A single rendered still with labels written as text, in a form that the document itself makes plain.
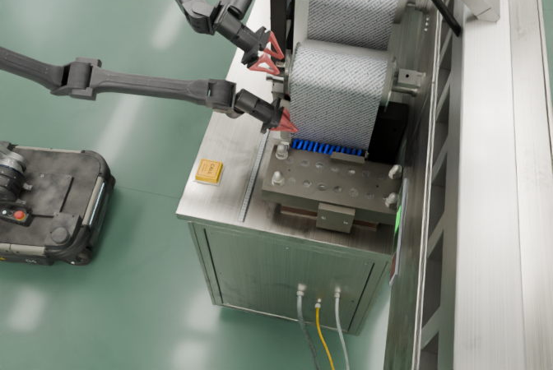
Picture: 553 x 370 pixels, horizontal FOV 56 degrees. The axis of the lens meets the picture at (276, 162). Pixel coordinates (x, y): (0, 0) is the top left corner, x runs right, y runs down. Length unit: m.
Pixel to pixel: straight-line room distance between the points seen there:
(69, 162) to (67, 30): 1.26
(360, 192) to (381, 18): 0.48
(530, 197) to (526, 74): 0.32
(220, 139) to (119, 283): 1.06
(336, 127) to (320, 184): 0.17
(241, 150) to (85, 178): 1.06
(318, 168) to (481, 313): 0.89
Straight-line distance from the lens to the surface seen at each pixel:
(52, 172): 2.64
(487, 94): 0.89
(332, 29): 1.55
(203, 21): 1.36
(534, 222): 1.05
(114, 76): 1.47
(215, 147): 1.70
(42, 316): 2.60
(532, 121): 1.19
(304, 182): 1.47
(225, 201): 1.59
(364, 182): 1.48
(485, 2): 1.00
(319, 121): 1.47
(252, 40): 1.36
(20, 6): 3.99
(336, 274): 1.72
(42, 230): 2.49
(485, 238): 0.74
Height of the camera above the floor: 2.27
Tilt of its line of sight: 56 degrees down
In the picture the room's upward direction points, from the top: straight up
